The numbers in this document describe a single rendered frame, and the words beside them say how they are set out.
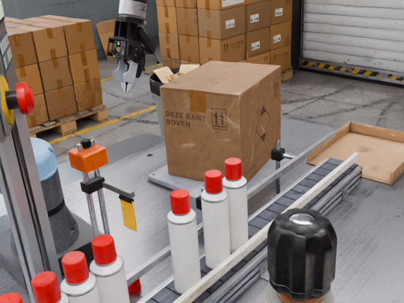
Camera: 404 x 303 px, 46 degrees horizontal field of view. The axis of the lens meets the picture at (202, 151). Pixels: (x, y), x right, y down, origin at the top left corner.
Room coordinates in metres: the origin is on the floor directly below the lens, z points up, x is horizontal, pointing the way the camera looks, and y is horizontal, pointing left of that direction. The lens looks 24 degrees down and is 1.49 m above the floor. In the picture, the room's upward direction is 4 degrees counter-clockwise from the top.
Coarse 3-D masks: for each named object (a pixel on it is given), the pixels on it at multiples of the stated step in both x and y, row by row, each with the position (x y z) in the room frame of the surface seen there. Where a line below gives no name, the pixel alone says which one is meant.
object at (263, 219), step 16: (336, 160) 1.23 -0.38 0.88; (320, 176) 1.14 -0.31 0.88; (288, 192) 1.06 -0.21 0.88; (304, 192) 1.05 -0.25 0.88; (320, 192) 1.05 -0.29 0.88; (272, 208) 0.99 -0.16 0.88; (304, 208) 0.98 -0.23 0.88; (256, 224) 0.92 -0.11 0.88; (208, 272) 0.77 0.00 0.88; (208, 288) 0.72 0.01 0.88
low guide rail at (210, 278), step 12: (336, 168) 1.11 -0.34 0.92; (324, 180) 1.05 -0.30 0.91; (312, 192) 0.99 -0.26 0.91; (300, 204) 0.95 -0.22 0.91; (264, 228) 0.85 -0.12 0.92; (252, 240) 0.81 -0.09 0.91; (240, 252) 0.78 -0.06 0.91; (228, 264) 0.75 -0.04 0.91; (204, 276) 0.71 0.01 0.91; (216, 276) 0.72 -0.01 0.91; (192, 288) 0.68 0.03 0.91; (204, 288) 0.69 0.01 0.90; (180, 300) 0.65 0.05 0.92; (192, 300) 0.67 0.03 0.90
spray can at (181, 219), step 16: (176, 192) 0.73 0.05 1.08; (176, 208) 0.71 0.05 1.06; (176, 224) 0.70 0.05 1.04; (192, 224) 0.71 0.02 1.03; (176, 240) 0.70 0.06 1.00; (192, 240) 0.71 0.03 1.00; (176, 256) 0.71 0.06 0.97; (192, 256) 0.71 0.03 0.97; (176, 272) 0.71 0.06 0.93; (192, 272) 0.70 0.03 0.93; (176, 288) 0.71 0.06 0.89
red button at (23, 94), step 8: (16, 88) 0.54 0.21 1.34; (24, 88) 0.54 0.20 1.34; (8, 96) 0.54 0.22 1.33; (16, 96) 0.53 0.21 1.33; (24, 96) 0.53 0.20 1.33; (32, 96) 0.55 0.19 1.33; (8, 104) 0.53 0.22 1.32; (16, 104) 0.53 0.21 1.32; (24, 104) 0.53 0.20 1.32; (32, 104) 0.54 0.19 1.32; (24, 112) 0.53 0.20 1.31
